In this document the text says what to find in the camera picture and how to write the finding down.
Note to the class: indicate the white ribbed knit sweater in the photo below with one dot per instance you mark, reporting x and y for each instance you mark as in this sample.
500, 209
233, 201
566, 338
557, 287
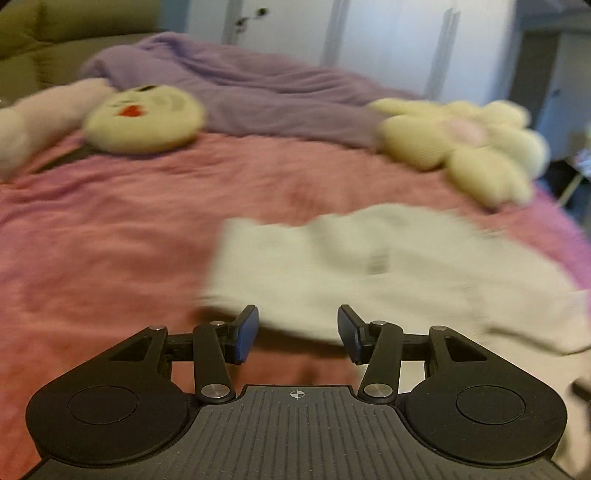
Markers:
392, 263

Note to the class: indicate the pink ribbed blanket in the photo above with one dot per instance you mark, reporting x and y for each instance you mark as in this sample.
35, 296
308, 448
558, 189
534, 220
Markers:
120, 230

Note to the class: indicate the yellow flower cushion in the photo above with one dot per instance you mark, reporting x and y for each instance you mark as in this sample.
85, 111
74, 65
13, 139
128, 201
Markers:
471, 138

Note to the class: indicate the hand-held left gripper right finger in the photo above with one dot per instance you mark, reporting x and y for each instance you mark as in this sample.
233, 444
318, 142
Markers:
347, 333

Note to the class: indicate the green upholstered headboard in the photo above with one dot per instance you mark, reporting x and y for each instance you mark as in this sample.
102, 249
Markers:
64, 41

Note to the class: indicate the yellow-legged side table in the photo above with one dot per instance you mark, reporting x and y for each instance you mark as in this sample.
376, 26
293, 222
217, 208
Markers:
577, 173

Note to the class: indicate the round yellow face cushion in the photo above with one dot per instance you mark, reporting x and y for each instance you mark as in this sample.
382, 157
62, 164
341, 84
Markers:
145, 120

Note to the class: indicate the white wardrobe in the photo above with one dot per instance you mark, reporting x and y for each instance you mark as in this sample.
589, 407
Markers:
369, 41

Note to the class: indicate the white pink plush toy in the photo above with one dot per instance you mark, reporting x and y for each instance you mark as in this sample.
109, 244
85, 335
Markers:
41, 120

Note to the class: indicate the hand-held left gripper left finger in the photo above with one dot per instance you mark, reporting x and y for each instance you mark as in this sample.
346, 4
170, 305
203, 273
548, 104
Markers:
247, 334

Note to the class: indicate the purple blanket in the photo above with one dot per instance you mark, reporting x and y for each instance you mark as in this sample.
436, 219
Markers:
258, 92

